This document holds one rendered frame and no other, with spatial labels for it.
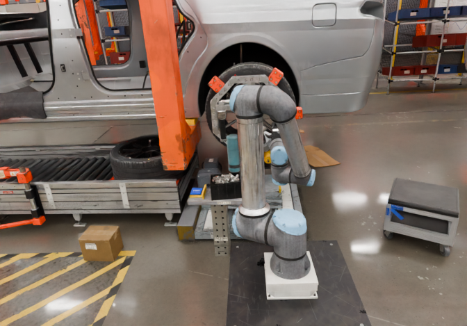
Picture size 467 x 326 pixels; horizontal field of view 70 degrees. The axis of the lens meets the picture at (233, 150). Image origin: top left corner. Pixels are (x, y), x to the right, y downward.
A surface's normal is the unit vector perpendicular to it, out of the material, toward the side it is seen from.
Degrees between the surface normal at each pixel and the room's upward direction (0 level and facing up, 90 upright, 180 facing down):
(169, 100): 90
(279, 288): 90
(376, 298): 0
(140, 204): 90
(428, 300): 0
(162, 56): 90
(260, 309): 0
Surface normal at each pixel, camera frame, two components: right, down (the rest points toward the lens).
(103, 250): -0.11, 0.38
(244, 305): -0.06, -0.93
